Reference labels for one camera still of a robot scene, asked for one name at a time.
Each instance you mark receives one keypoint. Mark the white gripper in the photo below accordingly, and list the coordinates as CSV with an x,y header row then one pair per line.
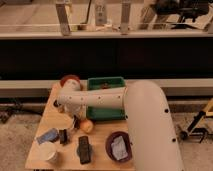
x,y
77,115

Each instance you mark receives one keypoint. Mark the black handled brush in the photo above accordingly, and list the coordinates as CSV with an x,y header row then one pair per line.
x,y
65,134

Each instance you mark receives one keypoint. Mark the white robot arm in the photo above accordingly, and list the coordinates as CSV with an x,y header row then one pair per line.
x,y
151,130

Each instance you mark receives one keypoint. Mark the orange apple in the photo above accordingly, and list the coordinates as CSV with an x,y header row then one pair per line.
x,y
86,126

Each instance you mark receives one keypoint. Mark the small metal cup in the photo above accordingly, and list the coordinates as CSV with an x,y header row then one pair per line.
x,y
57,105

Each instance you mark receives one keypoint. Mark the green plastic tray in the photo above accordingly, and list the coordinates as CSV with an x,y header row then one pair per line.
x,y
104,114

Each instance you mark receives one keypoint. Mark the red-brown bowl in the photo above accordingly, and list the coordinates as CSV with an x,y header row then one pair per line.
x,y
69,78

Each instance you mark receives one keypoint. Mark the dark pinecone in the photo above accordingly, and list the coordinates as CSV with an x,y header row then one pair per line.
x,y
105,86

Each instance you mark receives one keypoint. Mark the blue sponge block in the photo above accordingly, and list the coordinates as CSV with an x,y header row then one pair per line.
x,y
49,136

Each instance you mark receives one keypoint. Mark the dark purple plate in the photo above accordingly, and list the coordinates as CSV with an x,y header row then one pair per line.
x,y
110,139

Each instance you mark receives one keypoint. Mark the black remote control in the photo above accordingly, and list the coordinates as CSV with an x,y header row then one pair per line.
x,y
84,150

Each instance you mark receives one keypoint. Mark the white paper cup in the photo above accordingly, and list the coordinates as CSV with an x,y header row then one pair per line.
x,y
48,152

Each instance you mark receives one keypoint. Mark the grey crumpled cloth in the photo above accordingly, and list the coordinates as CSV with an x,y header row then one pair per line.
x,y
118,148

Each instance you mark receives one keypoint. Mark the black wheeled stand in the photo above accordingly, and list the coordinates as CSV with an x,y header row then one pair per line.
x,y
193,129

